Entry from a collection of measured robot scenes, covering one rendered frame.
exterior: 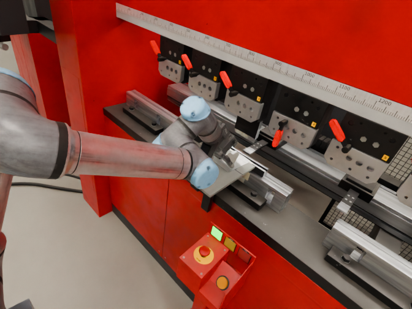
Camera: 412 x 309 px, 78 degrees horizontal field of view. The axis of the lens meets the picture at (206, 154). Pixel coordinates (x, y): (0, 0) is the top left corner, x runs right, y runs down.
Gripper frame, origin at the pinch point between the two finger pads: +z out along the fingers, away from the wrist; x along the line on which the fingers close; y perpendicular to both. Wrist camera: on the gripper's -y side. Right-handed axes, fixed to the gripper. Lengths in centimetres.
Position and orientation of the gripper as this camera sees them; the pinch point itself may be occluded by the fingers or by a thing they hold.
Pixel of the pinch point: (225, 162)
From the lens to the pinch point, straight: 97.9
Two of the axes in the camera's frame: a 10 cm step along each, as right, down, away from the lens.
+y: 6.6, -7.5, 1.0
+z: 3.6, 4.2, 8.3
